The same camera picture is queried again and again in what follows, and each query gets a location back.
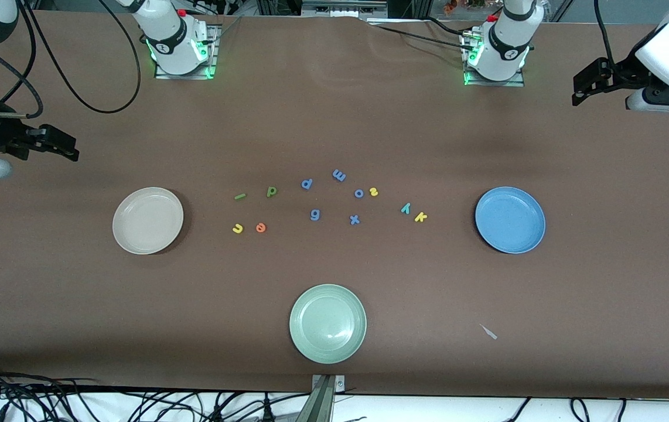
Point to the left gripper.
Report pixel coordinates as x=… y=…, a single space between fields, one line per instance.
x=623 y=74

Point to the orange foam letter e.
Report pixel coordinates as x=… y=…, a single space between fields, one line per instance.
x=258 y=228

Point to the yellow foam letter k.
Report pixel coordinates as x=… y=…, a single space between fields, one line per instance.
x=420 y=217

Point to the teal foam letter y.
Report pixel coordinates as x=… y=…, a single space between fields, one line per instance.
x=406 y=208

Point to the yellow foam letter s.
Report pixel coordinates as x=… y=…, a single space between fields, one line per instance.
x=374 y=191

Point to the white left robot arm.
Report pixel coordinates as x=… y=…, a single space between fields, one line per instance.
x=507 y=41

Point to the beige round plate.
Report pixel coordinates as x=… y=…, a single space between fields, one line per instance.
x=147 y=223

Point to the blue round plate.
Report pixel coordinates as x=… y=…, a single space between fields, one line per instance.
x=510 y=220

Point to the orange background object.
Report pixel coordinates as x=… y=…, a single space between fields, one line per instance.
x=450 y=6

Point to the blue foam letter d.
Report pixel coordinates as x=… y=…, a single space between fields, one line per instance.
x=309 y=182

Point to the brown table cover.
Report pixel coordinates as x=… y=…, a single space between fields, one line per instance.
x=334 y=117

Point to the blue foam letter g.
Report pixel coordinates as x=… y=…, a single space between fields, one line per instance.
x=318 y=214

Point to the blue foam letter m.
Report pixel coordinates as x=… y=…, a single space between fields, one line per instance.
x=339 y=175

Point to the white tape scrap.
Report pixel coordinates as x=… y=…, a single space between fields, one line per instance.
x=490 y=333

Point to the blue foam letter x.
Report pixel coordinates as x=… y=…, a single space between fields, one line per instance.
x=355 y=220

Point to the pale green round plate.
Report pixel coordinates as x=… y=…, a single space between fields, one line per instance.
x=327 y=323

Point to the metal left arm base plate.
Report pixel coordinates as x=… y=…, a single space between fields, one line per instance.
x=516 y=83

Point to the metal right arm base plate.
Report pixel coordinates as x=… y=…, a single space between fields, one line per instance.
x=211 y=41

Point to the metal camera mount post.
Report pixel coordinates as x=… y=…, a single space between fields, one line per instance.
x=324 y=404

